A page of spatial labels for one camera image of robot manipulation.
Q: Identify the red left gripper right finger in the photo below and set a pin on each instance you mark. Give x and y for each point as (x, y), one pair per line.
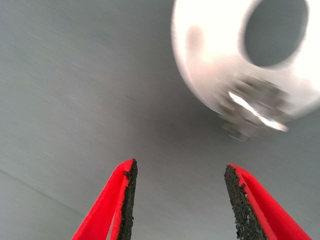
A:
(260, 212)

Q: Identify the round metal carrier plate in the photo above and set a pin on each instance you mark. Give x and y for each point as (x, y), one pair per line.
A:
(212, 50)

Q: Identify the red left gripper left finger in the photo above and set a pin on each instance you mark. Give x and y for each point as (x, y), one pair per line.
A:
(105, 210)

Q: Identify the dark grey table cloth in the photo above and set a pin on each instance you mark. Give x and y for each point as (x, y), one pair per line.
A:
(75, 87)

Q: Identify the small steel planetary gear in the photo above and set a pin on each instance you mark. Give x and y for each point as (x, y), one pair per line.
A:
(255, 107)

